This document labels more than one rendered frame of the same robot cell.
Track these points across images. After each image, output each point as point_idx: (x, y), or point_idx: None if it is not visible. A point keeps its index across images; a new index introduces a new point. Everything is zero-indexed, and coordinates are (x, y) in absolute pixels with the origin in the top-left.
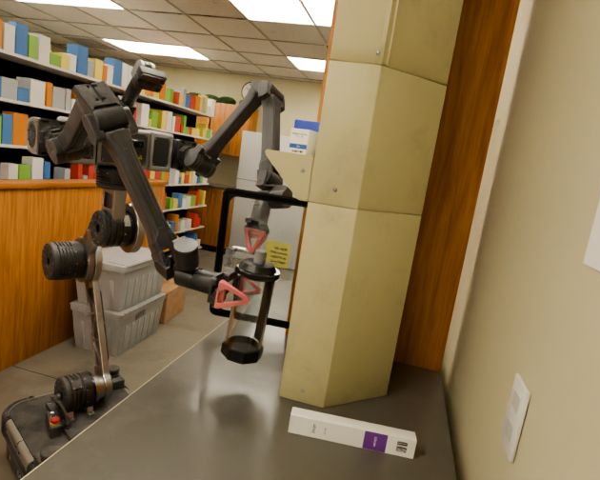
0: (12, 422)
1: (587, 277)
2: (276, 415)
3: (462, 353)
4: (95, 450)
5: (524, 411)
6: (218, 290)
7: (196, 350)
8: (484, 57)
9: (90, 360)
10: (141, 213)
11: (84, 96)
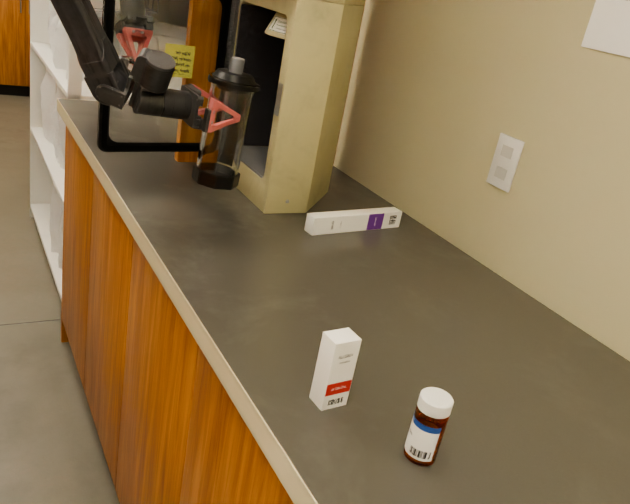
0: None
1: (585, 55)
2: (286, 227)
3: (366, 141)
4: (215, 291)
5: (520, 155)
6: (213, 110)
7: (130, 195)
8: None
9: None
10: (76, 19)
11: None
